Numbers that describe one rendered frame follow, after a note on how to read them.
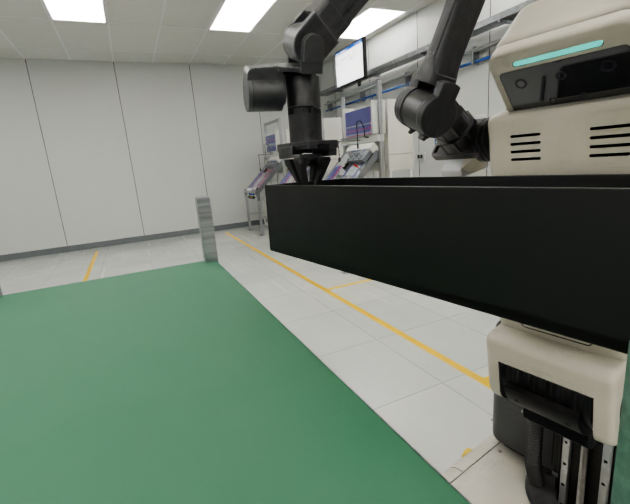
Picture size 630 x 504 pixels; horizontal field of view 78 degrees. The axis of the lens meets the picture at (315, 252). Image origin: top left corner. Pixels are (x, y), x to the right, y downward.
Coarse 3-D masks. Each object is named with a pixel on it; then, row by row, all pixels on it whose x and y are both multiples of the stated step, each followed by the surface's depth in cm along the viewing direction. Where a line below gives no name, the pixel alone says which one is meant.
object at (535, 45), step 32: (544, 0) 62; (576, 0) 56; (608, 0) 52; (512, 32) 62; (544, 32) 57; (576, 32) 53; (608, 32) 50; (512, 64) 62; (544, 64) 59; (576, 64) 56; (608, 64) 54; (512, 96) 66; (544, 96) 63; (576, 96) 60; (608, 96) 57
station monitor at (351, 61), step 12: (348, 48) 404; (360, 48) 385; (336, 60) 429; (348, 60) 408; (360, 60) 388; (336, 72) 433; (348, 72) 412; (360, 72) 392; (348, 84) 416; (360, 84) 417
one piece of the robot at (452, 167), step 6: (450, 162) 82; (456, 162) 81; (462, 162) 80; (486, 162) 84; (444, 168) 83; (450, 168) 82; (456, 168) 80; (462, 168) 80; (444, 174) 83; (450, 174) 82; (456, 174) 81; (462, 174) 80; (468, 174) 81
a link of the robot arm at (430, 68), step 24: (456, 0) 65; (480, 0) 65; (456, 24) 66; (432, 48) 70; (456, 48) 68; (432, 72) 69; (456, 72) 70; (432, 96) 70; (456, 96) 70; (432, 120) 71
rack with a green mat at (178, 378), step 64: (0, 320) 62; (64, 320) 60; (128, 320) 58; (192, 320) 56; (256, 320) 54; (0, 384) 42; (64, 384) 41; (128, 384) 40; (192, 384) 39; (256, 384) 38; (320, 384) 37; (0, 448) 32; (64, 448) 31; (128, 448) 31; (192, 448) 30; (256, 448) 30; (320, 448) 29; (384, 448) 28
